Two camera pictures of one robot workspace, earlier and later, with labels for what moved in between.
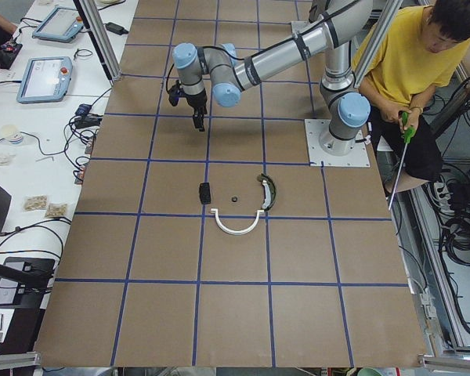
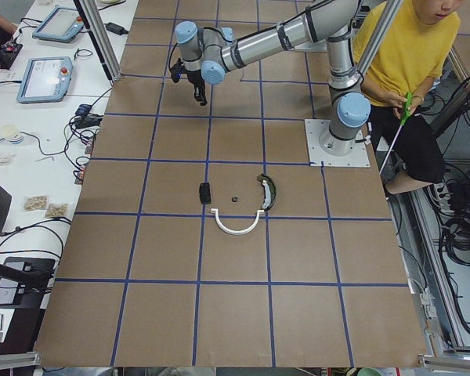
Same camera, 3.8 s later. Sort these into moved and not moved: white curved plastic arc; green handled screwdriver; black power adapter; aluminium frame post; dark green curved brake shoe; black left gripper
Moved: green handled screwdriver; black left gripper
Not moved: dark green curved brake shoe; white curved plastic arc; black power adapter; aluminium frame post
